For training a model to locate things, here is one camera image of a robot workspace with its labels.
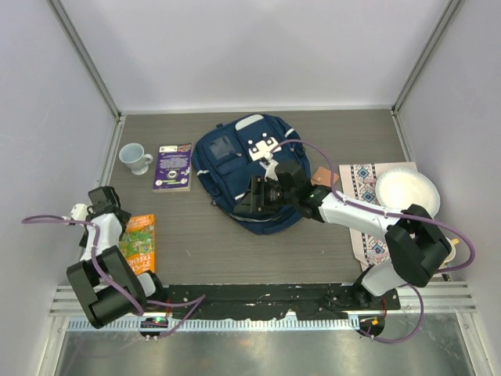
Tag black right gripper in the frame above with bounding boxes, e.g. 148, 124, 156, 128
234, 175, 297, 215

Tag navy blue student backpack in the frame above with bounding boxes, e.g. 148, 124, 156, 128
191, 114, 311, 235

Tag orange paperback book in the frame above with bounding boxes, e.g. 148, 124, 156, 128
119, 214, 156, 275

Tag purple paperback book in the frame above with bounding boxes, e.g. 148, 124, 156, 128
153, 143, 193, 193

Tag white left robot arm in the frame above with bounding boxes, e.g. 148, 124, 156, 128
67, 186, 167, 329

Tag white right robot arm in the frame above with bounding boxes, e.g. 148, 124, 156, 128
235, 161, 452, 309

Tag light blue cup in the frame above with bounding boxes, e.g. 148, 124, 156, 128
118, 143, 153, 175

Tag tan leather wallet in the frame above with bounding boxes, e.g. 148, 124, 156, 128
311, 167, 339, 187

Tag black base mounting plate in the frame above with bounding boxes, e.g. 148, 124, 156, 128
164, 283, 401, 321

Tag patterned white placemat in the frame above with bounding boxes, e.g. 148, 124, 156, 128
339, 162, 417, 269

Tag white paper plate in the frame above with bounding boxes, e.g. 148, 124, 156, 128
375, 168, 441, 218

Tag yellow cup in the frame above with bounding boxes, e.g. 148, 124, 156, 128
444, 238, 460, 264

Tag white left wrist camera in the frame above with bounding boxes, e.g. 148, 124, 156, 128
67, 203, 88, 221

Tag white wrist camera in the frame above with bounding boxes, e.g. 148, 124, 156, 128
260, 152, 278, 181
67, 203, 88, 221

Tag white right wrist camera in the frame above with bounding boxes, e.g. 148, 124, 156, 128
260, 152, 278, 181

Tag perforated metal rail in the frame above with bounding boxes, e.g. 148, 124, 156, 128
67, 316, 360, 332

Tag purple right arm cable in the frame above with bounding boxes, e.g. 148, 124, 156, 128
273, 139, 477, 345

